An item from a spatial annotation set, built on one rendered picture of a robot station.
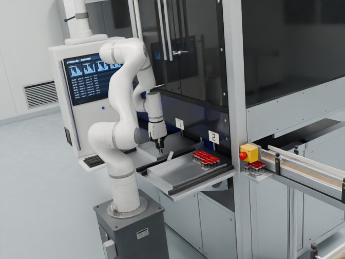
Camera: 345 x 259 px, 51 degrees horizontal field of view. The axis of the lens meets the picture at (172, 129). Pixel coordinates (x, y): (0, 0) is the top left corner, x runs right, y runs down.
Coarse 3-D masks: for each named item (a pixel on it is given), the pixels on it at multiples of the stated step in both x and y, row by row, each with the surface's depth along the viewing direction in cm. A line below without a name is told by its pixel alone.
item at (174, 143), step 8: (168, 136) 238; (176, 136) 242; (144, 144) 230; (152, 144) 233; (168, 144) 232; (176, 144) 230; (184, 144) 229; (192, 144) 227; (200, 144) 221; (144, 152) 218; (152, 152) 223; (168, 152) 220; (176, 152) 212; (152, 160) 211
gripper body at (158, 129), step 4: (148, 124) 206; (152, 124) 203; (156, 124) 204; (160, 124) 205; (164, 124) 207; (148, 128) 207; (152, 128) 204; (156, 128) 205; (160, 128) 206; (164, 128) 208; (148, 132) 208; (152, 132) 204; (156, 132) 205; (160, 132) 207; (164, 132) 208; (152, 136) 205; (156, 136) 206; (160, 136) 208
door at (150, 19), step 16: (144, 0) 222; (144, 16) 228; (144, 32) 234; (160, 32) 217; (160, 48) 222; (176, 48) 207; (160, 64) 227; (176, 64) 212; (160, 80) 233; (176, 80) 216
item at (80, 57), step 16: (48, 48) 232; (64, 48) 224; (80, 48) 229; (96, 48) 235; (64, 64) 226; (80, 64) 231; (96, 64) 237; (112, 64) 242; (80, 80) 234; (96, 80) 239; (64, 96) 232; (80, 96) 236; (96, 96) 242; (64, 112) 239; (80, 112) 239; (96, 112) 245; (112, 112) 251; (64, 128) 251; (80, 128) 242; (80, 144) 245
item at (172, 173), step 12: (180, 156) 204; (192, 156) 209; (156, 168) 197; (168, 168) 199; (180, 168) 197; (192, 168) 196; (216, 168) 186; (168, 180) 185; (180, 180) 184; (192, 180) 179
